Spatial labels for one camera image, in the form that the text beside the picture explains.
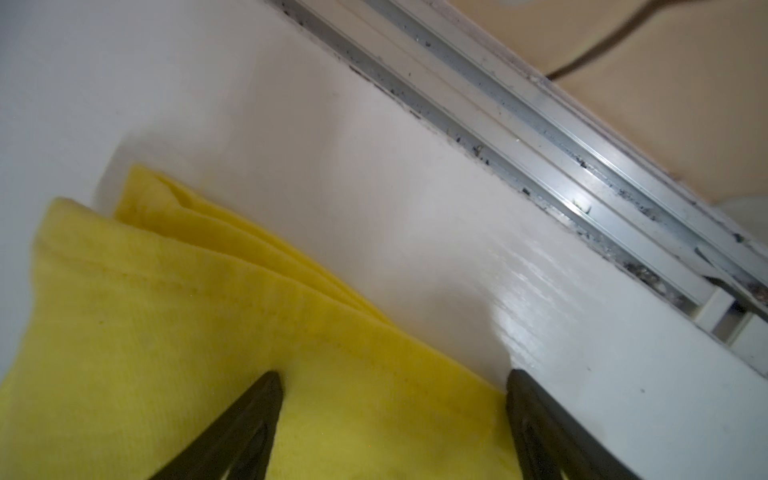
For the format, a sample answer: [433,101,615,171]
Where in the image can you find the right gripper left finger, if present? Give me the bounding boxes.
[153,371,284,480]

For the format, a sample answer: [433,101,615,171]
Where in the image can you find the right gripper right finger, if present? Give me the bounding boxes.
[506,369,638,480]

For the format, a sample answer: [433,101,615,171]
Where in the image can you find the yellow trousers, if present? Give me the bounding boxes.
[1,167,521,479]

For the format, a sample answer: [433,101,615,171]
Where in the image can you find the aluminium frame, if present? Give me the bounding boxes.
[277,1,767,373]

